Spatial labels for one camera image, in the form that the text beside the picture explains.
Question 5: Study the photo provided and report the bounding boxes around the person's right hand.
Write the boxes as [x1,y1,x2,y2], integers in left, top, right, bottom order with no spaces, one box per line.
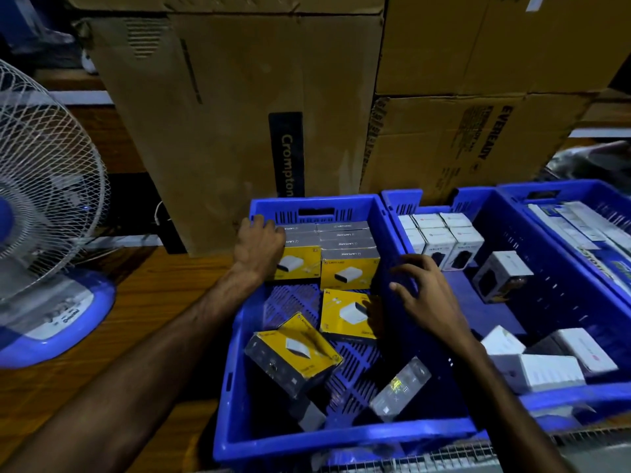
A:
[388,254,478,348]

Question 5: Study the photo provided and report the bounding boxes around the person's left hand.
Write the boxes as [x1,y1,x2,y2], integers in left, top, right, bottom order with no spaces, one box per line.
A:
[233,214,287,282]

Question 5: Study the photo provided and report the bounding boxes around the person's right forearm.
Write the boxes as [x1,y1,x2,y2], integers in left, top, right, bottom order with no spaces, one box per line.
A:
[446,335,577,473]

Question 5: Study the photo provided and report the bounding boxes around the person's left forearm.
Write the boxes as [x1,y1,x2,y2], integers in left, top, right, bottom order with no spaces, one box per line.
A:
[0,265,270,473]

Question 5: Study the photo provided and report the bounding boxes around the stack of white product packs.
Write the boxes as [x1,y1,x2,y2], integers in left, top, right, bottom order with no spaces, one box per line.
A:
[397,213,486,272]

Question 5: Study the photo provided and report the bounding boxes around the stack of yellow product packs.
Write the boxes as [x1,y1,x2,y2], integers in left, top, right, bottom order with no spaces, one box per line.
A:
[269,221,382,291]

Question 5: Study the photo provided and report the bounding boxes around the yellow product box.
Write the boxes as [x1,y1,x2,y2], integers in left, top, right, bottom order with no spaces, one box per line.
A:
[244,312,344,400]
[319,289,378,343]

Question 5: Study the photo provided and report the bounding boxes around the white box with black picture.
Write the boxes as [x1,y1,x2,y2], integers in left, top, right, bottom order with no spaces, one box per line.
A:
[472,251,534,305]

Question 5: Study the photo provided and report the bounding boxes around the tall cardboard box black label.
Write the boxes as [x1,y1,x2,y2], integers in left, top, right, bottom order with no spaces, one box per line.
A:
[86,13,385,258]

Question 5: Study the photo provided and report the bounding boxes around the white product box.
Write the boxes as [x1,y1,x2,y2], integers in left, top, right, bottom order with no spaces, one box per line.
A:
[525,328,619,376]
[489,354,587,395]
[480,325,527,356]

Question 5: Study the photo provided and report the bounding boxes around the grey product box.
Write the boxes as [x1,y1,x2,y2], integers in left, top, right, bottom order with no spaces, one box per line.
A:
[288,396,327,433]
[369,357,432,423]

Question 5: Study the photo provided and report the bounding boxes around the printed cardboard box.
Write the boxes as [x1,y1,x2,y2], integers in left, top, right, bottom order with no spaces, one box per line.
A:
[360,93,593,205]

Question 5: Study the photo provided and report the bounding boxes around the blue crate with white boxes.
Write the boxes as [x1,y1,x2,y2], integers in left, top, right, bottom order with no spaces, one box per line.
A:
[381,187,631,420]

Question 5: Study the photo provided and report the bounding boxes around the blue crate with yellow boxes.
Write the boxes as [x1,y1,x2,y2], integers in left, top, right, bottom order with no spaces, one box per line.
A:
[213,194,482,463]

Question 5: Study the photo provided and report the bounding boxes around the pile of long white boxes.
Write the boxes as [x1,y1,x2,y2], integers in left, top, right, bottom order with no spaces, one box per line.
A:
[527,201,631,296]

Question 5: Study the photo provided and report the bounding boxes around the blue crate with long boxes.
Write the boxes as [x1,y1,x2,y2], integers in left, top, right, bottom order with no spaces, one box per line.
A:
[497,179,631,307]

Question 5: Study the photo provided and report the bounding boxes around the clear plastic wrap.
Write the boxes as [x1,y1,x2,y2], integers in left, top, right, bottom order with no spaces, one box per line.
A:
[545,140,631,186]

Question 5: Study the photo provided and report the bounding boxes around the white and blue table fan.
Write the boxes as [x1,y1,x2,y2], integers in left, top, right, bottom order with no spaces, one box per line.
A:
[0,59,117,369]

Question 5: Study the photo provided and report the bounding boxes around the large plain cardboard box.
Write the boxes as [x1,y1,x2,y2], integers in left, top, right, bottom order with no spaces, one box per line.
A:
[376,0,631,97]

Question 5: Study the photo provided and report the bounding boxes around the white wire grille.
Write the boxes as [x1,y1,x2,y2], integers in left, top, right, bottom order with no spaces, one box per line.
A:
[315,428,631,473]

